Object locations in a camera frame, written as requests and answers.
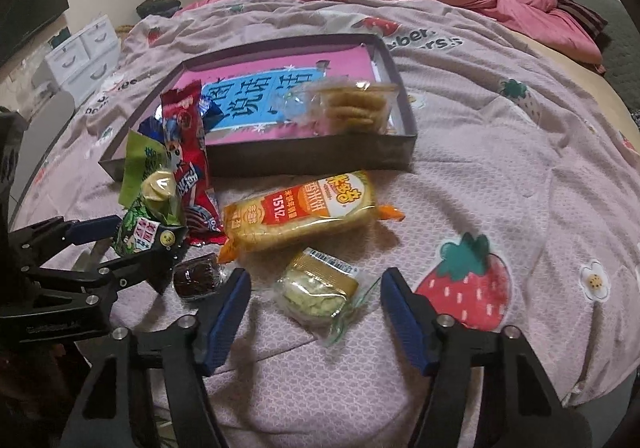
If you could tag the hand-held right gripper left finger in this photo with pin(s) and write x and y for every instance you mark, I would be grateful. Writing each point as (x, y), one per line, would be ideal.
(225, 323)

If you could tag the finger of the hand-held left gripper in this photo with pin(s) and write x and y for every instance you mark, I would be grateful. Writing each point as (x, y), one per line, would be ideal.
(135, 268)
(95, 229)

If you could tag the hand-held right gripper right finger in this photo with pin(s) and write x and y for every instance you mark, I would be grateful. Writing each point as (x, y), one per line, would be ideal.
(405, 323)

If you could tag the dark green snack packet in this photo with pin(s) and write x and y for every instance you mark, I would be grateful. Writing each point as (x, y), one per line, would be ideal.
(137, 230)

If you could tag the brown cake packet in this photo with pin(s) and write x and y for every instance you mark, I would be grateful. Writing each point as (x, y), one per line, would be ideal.
(195, 275)

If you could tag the light green snack packet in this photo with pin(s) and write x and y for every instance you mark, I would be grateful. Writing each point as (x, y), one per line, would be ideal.
(137, 158)

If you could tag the green label pastry packet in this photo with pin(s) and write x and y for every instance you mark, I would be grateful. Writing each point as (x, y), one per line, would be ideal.
(315, 298)

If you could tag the red snack packet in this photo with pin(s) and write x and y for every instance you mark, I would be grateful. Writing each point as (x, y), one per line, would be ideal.
(192, 148)

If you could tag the orange rice cracker packet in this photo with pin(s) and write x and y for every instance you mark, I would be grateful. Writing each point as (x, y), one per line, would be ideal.
(300, 213)

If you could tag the blue cookie packet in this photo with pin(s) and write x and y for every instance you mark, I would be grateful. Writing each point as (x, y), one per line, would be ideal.
(212, 111)

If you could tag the grey shallow cardboard box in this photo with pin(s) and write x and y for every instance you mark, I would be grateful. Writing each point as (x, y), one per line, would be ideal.
(300, 153)

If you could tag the clear bag of round crackers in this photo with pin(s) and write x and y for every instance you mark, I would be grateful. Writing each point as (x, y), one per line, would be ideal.
(355, 106)

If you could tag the white drawer chest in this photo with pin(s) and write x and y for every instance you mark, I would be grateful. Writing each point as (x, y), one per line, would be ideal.
(95, 43)

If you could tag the dark green object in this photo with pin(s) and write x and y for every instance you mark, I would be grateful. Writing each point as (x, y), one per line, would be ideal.
(60, 38)

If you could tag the pink strawberry printed blanket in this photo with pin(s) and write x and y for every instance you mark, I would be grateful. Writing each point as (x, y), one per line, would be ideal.
(500, 153)

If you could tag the black television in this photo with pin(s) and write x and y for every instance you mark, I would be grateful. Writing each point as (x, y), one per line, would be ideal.
(30, 13)

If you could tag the dark clothing pile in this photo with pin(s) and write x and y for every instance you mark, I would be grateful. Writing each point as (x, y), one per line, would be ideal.
(157, 7)

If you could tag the beige bed sheet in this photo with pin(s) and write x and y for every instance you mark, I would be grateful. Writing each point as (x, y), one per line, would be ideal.
(600, 93)

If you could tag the grey padded headboard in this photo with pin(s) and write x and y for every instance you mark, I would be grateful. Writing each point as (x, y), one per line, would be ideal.
(620, 63)

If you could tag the dark striped pillow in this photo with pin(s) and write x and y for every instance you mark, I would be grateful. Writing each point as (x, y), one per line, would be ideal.
(585, 18)

